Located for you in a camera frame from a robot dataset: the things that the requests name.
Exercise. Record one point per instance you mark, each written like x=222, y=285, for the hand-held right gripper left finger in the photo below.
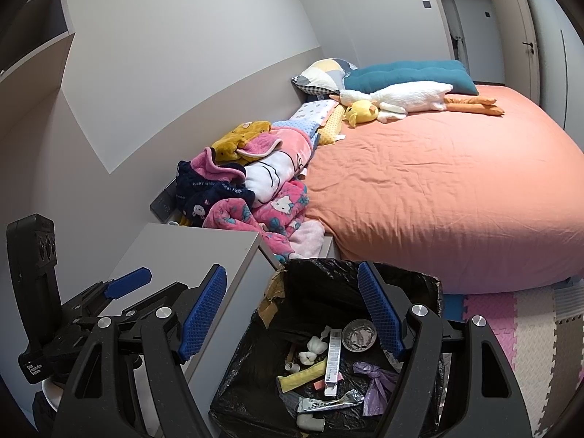
x=203, y=315

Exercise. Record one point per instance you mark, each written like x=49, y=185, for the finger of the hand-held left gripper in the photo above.
x=130, y=280
x=150, y=301

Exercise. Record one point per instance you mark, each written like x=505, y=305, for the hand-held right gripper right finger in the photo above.
x=381, y=315

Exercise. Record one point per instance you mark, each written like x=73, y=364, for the foil bowl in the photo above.
x=358, y=335

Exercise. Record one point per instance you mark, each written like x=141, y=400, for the long white barcode box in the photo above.
x=333, y=356

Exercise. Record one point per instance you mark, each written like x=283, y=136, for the purple plastic bag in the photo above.
x=378, y=385

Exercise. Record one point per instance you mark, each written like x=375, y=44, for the white dropper tube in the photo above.
x=315, y=344

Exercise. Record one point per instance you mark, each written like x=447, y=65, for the black bag lined trash bin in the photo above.
x=255, y=383

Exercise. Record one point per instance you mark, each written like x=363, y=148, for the orange small packet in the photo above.
x=318, y=384

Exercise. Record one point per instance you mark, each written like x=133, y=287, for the yellow packet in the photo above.
x=301, y=377

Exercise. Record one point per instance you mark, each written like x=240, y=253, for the grey stopper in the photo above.
x=310, y=422

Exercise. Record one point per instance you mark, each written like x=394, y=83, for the pale pink cloth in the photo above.
x=310, y=237

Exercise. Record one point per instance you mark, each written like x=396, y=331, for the pink kitty print blanket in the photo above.
x=273, y=210

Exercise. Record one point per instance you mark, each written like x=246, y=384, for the bed with orange sheet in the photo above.
x=433, y=191

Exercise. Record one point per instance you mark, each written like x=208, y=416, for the pink fleece blanket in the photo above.
x=210, y=169

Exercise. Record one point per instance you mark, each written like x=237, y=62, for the pink white foam floor mat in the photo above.
x=524, y=328

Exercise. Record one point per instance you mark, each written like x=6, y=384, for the pink white cartoon blanket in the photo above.
x=269, y=173

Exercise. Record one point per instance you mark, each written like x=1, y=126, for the mustard yellow printed blanket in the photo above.
x=242, y=137

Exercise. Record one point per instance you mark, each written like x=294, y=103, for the yellow dotted pillow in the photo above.
x=331, y=130

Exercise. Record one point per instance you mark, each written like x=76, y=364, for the yellow duck plush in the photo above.
x=360, y=113

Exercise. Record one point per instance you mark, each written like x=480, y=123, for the light blue dotted blanket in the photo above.
x=296, y=125

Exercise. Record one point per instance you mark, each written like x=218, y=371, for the white printed small pillow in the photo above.
x=315, y=109

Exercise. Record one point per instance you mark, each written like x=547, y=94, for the white goose plush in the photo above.
x=410, y=96

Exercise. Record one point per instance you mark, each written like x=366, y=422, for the teal pillow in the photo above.
x=410, y=73

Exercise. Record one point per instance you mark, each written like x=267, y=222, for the plaid pillow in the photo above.
x=319, y=77

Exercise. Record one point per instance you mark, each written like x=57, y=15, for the grey door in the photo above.
x=497, y=45

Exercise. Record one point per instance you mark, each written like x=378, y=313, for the black wall socket panel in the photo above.
x=162, y=203

